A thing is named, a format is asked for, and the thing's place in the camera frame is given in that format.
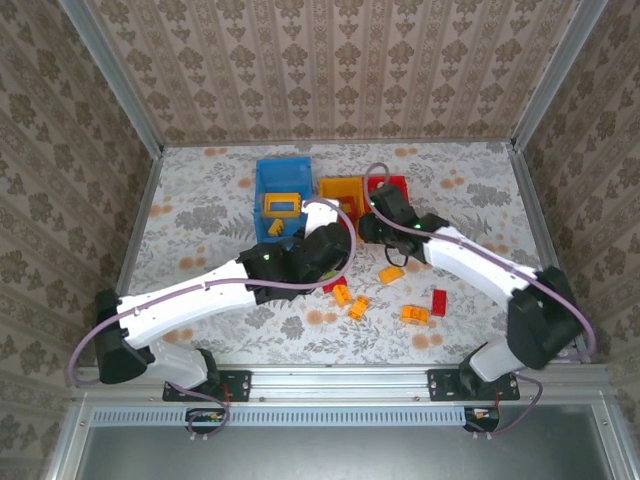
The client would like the aluminium frame bar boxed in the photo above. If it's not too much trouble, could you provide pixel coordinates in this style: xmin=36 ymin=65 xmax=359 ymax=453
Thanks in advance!
xmin=114 ymin=147 xmax=164 ymax=299
xmin=507 ymin=143 xmax=587 ymax=354

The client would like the black cable connector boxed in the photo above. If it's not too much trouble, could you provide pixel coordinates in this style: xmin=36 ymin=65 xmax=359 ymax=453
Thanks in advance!
xmin=187 ymin=408 xmax=224 ymax=434
xmin=464 ymin=407 xmax=501 ymax=432

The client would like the yellow plastic bin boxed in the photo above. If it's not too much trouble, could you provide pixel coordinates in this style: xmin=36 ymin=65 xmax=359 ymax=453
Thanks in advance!
xmin=317 ymin=174 xmax=366 ymax=231

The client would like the purple robot arm cable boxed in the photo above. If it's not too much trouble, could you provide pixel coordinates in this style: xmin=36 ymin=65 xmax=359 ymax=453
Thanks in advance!
xmin=363 ymin=162 xmax=597 ymax=364
xmin=68 ymin=197 xmax=359 ymax=389

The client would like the yellow lego window frame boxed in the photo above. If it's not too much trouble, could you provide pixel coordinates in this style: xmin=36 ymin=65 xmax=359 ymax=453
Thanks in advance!
xmin=263 ymin=192 xmax=304 ymax=217

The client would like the red plastic bin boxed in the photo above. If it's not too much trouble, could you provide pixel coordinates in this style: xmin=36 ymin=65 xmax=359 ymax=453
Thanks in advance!
xmin=360 ymin=173 xmax=411 ymax=221

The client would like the blue plastic bin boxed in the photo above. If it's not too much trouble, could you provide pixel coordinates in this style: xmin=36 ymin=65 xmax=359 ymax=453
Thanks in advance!
xmin=254 ymin=156 xmax=316 ymax=246

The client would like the aluminium extrusion beam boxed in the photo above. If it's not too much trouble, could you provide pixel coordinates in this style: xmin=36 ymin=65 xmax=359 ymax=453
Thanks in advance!
xmin=72 ymin=365 xmax=609 ymax=404

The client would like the grey metal sheet panel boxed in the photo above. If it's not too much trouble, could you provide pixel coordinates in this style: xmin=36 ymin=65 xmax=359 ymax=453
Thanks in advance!
xmin=47 ymin=404 xmax=631 ymax=480

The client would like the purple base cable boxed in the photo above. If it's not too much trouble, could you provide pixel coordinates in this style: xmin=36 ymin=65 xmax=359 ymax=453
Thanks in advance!
xmin=167 ymin=382 xmax=231 ymax=441
xmin=467 ymin=374 xmax=544 ymax=439

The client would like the floral patterned table cover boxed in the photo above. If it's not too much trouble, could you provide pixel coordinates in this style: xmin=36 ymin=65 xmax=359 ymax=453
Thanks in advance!
xmin=119 ymin=142 xmax=581 ymax=369

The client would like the aluminium frame post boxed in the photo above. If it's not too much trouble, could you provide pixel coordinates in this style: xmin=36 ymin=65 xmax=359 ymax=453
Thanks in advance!
xmin=58 ymin=0 xmax=165 ymax=154
xmin=512 ymin=0 xmax=609 ymax=146

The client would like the white slotted cable duct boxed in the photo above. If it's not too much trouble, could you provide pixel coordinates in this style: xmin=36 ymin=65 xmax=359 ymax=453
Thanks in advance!
xmin=92 ymin=405 xmax=474 ymax=427

